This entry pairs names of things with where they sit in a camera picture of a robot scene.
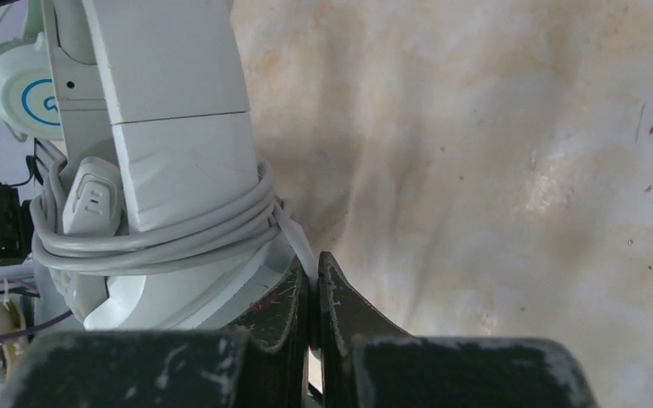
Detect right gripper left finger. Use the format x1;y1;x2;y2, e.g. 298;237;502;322
0;261;309;407

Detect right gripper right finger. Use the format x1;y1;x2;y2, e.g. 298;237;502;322
318;252;599;407

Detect white gaming headphones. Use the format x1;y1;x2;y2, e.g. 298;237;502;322
31;1;316;331

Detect mint green headphones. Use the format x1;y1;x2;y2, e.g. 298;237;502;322
0;1;63;143

